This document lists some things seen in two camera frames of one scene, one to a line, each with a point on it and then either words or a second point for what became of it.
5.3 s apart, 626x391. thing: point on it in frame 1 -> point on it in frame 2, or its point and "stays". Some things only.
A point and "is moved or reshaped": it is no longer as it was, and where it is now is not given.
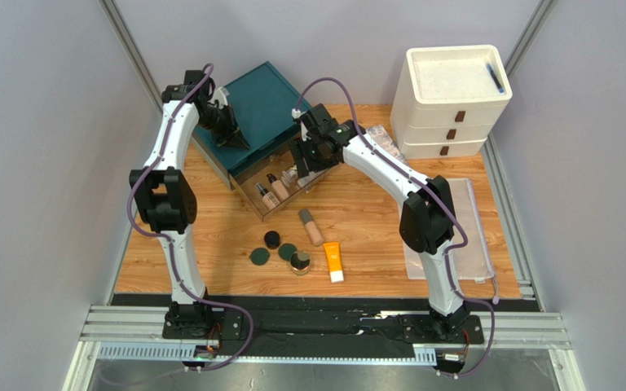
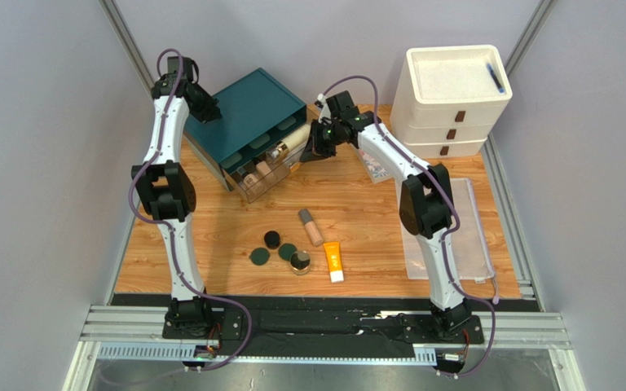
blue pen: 500,89 stays
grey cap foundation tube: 312,227 stays
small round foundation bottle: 269,199 -> 249,180
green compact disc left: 259,256 stays
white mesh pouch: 473,261 stays
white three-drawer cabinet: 447,99 stays
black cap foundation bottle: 279,187 -> 263,170
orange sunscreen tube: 333,257 stays
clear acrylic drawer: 273,181 is moved or reshaped
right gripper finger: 315,165 -> 308,154
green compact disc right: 286,250 stays
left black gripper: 232,137 -> 213,112
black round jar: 271,239 stays
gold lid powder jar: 300,262 stays
